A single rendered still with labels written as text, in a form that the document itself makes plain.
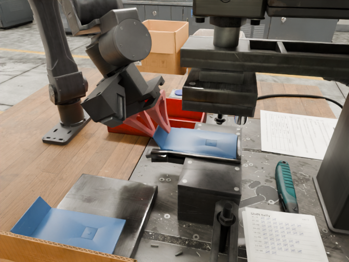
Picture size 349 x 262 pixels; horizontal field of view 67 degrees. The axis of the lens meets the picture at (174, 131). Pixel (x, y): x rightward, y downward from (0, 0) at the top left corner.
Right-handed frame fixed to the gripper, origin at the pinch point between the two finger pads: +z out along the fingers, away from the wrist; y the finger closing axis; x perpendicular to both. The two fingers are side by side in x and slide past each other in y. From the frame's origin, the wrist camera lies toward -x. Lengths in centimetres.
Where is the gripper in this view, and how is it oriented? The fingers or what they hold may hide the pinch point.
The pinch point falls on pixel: (160, 130)
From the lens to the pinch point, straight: 52.1
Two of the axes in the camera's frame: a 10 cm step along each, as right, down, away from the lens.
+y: 8.4, -2.9, -4.5
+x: 2.2, -5.9, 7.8
